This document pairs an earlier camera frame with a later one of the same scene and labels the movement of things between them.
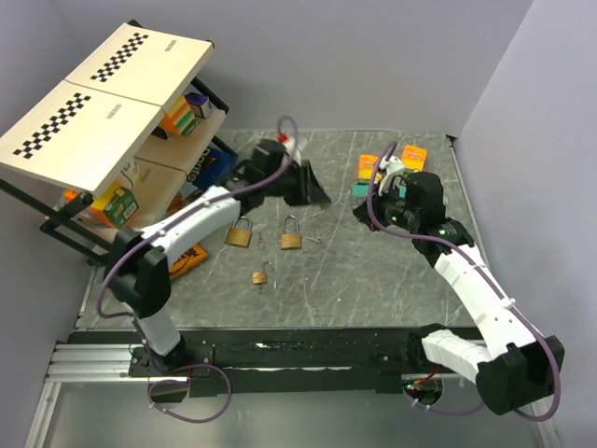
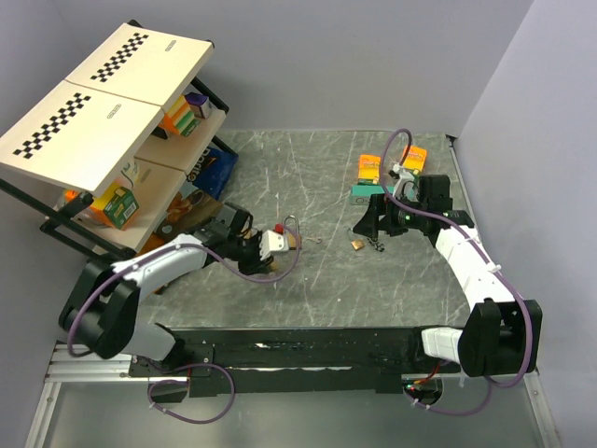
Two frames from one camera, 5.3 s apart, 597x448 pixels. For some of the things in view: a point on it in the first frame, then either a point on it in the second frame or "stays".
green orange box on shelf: (117, 205) stays
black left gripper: (307, 184) -> (256, 265)
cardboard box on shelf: (159, 171) stays
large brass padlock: (290, 241) stays
